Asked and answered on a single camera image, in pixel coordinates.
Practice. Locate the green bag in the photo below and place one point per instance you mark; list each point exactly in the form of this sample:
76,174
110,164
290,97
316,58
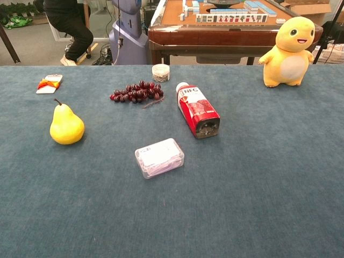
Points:
17,22

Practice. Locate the blue-backed mahjong tile row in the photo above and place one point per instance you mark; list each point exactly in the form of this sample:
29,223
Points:
228,11
259,8
192,6

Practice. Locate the black tripod stand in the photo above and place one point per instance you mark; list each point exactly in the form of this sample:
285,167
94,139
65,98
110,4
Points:
318,52

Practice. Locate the wooden mahjong table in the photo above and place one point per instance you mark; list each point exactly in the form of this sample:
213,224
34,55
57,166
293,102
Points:
215,35

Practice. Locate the seated person in black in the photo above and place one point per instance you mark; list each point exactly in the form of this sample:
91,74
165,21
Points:
72,29

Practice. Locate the blue table cloth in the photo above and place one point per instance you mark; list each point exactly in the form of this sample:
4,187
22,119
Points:
242,188

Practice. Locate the red NFC juice bottle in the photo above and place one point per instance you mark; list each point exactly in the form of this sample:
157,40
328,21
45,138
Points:
197,110

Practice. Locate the small round jar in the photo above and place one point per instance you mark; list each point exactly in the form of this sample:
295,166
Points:
160,73

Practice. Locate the black dish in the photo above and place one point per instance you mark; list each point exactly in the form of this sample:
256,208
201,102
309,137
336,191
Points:
223,2

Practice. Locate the yellow plush toy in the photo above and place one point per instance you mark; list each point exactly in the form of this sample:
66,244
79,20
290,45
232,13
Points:
290,64

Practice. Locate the white pack with orange ribbon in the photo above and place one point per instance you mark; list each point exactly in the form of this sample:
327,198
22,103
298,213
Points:
49,84

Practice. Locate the single white mahjong tile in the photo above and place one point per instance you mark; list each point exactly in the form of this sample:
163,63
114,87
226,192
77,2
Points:
280,21

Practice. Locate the cardboard box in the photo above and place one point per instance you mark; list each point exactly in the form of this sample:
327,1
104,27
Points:
309,9

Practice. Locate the dark red grape bunch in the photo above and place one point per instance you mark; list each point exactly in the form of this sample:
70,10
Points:
137,94

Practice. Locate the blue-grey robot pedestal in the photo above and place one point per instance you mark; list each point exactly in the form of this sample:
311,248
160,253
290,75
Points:
129,40

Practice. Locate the yellow pear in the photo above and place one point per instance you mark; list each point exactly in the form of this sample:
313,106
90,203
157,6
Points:
67,129

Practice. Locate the white plastic crate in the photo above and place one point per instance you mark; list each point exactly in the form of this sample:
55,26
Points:
336,55

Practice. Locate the dark slanted pole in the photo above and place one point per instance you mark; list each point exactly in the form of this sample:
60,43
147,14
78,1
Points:
9,44

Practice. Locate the clear plastic box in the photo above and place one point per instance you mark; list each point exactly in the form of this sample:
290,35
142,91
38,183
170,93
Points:
158,157

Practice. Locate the face-up mahjong tile row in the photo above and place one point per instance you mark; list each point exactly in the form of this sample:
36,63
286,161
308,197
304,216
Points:
231,18

